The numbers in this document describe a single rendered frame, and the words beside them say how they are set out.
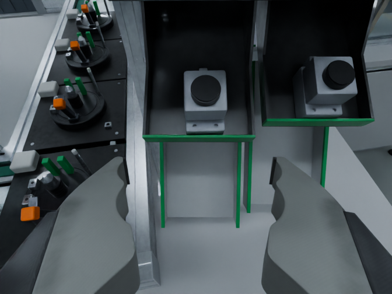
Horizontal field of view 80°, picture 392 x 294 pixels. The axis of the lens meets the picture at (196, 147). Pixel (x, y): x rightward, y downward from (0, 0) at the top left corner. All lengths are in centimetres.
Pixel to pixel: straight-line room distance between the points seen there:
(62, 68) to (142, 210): 57
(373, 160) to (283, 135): 169
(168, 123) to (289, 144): 25
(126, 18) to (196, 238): 45
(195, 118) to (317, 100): 14
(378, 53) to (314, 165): 91
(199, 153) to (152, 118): 15
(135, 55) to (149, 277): 36
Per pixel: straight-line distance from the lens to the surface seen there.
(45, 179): 50
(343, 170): 77
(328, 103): 32
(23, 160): 64
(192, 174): 43
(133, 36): 32
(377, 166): 211
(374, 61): 126
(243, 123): 30
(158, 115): 30
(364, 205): 74
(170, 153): 42
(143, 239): 49
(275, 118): 30
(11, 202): 62
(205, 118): 26
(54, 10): 161
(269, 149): 46
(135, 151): 59
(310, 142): 48
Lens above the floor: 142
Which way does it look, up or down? 53 degrees down
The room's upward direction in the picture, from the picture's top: straight up
